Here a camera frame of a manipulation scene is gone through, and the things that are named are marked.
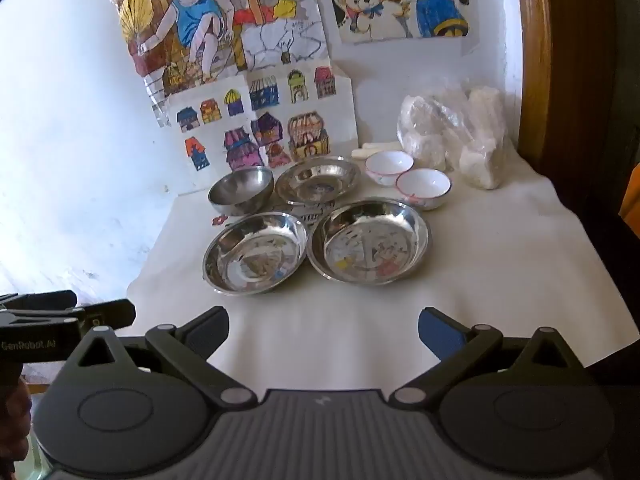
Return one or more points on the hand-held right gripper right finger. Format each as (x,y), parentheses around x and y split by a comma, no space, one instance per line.
(440,335)

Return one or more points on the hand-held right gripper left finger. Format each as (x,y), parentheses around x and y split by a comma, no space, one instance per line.
(210,332)

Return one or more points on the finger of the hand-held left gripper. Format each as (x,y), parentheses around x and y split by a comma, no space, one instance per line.
(112,312)
(45,301)

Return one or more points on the stainless steel plate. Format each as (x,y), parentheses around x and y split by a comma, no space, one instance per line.
(367,242)
(255,255)
(318,180)

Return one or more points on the deep stainless steel bowl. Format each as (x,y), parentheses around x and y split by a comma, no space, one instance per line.
(241,192)

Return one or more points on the white bowl red rim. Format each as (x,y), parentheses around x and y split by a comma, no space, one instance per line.
(389,162)
(422,182)

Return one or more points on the person's left hand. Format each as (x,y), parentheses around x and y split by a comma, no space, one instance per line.
(15,405)

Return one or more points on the white printed table cover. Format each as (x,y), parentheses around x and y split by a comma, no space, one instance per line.
(500,270)

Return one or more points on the clear plastic bag white rolls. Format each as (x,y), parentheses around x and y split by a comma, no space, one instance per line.
(450,135)

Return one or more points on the coloured houses drawing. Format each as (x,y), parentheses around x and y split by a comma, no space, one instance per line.
(280,110)

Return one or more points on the orange object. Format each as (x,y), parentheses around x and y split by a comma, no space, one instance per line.
(631,200)

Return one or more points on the child with fan drawing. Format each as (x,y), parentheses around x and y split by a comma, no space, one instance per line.
(200,20)

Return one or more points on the teddy bear drawing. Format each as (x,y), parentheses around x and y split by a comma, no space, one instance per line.
(395,0)

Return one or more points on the wooden frame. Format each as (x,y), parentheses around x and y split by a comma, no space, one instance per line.
(537,60)

